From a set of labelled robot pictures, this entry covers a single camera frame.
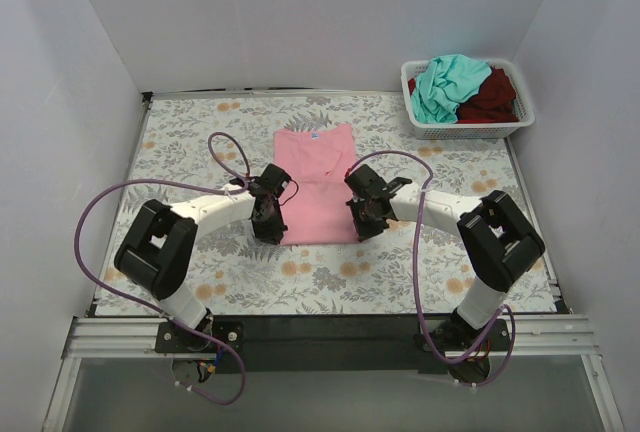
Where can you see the dark red t shirt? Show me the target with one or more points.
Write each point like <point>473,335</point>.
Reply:
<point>492,104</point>

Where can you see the floral table mat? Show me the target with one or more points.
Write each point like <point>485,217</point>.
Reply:
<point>198,141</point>

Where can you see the pink t shirt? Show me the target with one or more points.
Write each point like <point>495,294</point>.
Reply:
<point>315,206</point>

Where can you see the white plastic basket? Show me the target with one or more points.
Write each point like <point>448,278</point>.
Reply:
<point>523,107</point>

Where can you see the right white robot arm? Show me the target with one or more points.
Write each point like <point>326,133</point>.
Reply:
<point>500,242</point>

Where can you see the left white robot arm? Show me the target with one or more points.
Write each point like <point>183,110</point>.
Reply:
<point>156,251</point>

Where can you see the teal t shirt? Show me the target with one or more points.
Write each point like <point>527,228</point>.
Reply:
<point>447,82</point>

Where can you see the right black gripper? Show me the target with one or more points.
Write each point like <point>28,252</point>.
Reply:
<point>367,222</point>

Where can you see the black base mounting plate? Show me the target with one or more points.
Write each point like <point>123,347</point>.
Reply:
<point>304,343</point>

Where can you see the aluminium frame rail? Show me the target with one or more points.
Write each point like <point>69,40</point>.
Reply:
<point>97,338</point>

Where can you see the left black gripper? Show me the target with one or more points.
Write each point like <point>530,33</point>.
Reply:
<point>269,224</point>

